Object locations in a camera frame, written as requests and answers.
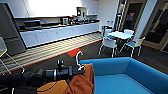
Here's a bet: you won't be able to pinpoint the dark glass door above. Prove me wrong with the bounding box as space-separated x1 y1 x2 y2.
121 0 148 33

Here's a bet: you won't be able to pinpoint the white chair blue seat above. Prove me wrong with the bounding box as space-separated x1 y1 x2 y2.
119 35 147 58

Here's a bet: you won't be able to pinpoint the white upper cabinet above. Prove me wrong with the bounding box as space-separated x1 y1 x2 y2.
84 0 100 16
5 0 30 19

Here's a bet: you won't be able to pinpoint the grey refrigerator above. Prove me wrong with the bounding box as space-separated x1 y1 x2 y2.
0 2 27 57

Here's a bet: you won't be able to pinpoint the white kitchen counter cabinets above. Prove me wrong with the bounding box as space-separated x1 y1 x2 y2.
19 20 102 49

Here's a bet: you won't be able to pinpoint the wood framed glass door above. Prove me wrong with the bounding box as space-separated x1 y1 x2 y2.
143 0 168 53

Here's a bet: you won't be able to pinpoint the white hanger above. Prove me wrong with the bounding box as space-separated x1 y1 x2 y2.
75 50 85 72

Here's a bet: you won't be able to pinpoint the white square table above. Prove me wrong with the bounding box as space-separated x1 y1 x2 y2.
107 30 135 51

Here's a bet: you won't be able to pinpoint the tall narrow shelf rack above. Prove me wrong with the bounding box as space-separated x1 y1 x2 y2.
114 0 128 32

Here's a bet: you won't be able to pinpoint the large blue sofa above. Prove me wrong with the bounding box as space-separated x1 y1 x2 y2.
79 56 168 94

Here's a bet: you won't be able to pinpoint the orange garment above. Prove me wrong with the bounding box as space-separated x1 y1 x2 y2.
35 63 96 94

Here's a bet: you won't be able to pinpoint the small countertop appliance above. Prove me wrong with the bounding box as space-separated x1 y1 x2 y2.
61 17 70 26

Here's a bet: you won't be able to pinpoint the grey microwave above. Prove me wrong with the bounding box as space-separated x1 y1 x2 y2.
22 19 43 30

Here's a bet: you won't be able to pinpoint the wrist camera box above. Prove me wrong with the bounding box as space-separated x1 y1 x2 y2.
55 59 65 70

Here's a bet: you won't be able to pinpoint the white wire-leg chair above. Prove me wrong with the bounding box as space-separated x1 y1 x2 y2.
0 35 26 75

